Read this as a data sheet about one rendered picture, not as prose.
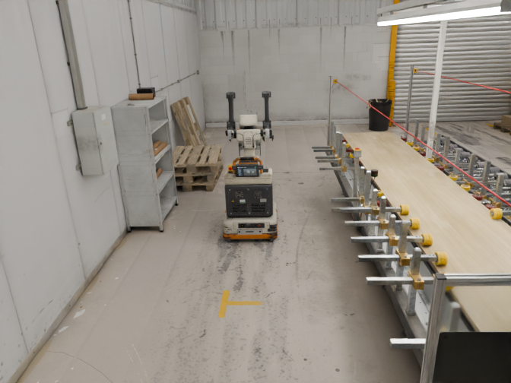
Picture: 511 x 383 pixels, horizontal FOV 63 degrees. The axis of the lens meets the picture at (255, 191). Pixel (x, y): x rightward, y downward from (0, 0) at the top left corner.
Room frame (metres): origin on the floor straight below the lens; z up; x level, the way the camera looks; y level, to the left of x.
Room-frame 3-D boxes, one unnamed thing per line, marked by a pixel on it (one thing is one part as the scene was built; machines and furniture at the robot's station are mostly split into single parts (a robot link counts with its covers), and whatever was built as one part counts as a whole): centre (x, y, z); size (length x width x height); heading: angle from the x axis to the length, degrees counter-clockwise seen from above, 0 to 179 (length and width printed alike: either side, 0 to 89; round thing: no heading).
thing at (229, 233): (4.61, 0.07, 0.16); 0.67 x 0.64 x 0.25; 177
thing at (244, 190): (4.52, 0.07, 0.59); 0.55 x 0.34 x 0.83; 87
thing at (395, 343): (1.46, -0.82, 0.95); 0.50 x 0.04 x 0.04; 87
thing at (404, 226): (2.25, -0.88, 0.93); 0.04 x 0.04 x 0.48; 87
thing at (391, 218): (2.50, -0.90, 0.86); 0.04 x 0.04 x 0.48; 87
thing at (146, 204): (5.13, 1.37, 0.78); 0.90 x 0.45 x 1.55; 177
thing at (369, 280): (1.96, -0.78, 0.95); 0.36 x 0.03 x 0.03; 87
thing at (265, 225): (4.29, 0.06, 0.23); 0.41 x 0.02 x 0.08; 87
